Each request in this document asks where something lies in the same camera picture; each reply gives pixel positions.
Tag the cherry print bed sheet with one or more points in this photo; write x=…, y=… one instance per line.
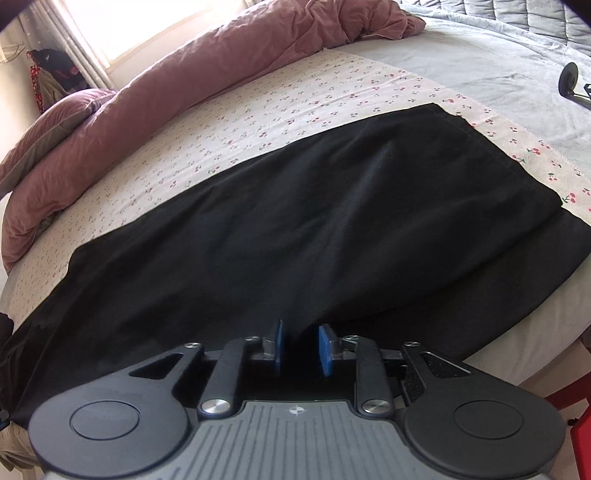
x=258, y=110

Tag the black round stand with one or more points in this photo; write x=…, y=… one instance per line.
x=571, y=78

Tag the black pants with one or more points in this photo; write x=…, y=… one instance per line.
x=295, y=221

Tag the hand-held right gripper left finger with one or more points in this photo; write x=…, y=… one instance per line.
x=277, y=348

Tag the grey quilted blanket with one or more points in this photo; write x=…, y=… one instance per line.
x=521, y=23

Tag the dark and red hanging garment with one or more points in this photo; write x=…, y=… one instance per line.
x=53, y=69

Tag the pink and grey pillow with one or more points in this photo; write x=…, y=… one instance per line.
x=51, y=134

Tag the red stool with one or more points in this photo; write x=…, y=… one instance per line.
x=581, y=438

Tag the pink duvet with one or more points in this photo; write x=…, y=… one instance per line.
x=194, y=78

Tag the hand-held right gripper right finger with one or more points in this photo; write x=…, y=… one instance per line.
x=325, y=350

